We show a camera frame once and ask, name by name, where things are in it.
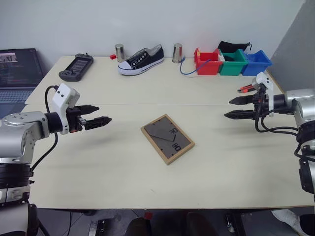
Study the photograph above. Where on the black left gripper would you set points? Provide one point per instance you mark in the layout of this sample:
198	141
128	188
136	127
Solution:
74	120

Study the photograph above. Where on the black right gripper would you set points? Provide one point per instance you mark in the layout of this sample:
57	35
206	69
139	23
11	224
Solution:
261	105

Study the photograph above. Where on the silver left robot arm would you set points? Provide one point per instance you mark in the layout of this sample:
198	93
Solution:
17	132

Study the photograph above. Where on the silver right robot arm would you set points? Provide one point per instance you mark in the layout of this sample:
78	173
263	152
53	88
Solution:
301	103

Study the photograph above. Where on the laptop computer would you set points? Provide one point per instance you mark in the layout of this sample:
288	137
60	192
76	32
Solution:
18	71

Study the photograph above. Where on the orange and black utility knife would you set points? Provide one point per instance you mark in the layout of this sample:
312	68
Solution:
246	88

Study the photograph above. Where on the green plastic bin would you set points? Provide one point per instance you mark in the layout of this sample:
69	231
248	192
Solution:
232	68

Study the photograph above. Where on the blue plastic bin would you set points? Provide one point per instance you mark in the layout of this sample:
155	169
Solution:
257	65

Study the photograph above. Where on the black handheld game console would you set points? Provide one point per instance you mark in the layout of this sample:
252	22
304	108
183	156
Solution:
76	67

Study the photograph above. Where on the red plastic bin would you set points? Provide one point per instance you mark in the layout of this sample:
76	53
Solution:
208	67

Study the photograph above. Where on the small red block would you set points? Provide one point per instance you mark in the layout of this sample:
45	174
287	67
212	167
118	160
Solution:
113	56

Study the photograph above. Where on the silver metal cup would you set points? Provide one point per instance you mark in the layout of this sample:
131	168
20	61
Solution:
177	52
120	52

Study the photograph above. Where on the black and white sneaker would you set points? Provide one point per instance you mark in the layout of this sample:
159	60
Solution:
145	60

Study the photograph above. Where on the wooden framed grey clock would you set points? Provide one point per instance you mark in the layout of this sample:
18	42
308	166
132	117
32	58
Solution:
167	138

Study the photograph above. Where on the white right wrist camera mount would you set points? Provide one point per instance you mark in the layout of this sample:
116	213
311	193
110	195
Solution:
262	79

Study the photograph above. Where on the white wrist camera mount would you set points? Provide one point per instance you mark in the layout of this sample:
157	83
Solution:
262	79
62	94

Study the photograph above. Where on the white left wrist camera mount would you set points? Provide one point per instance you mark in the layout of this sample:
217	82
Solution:
62	94

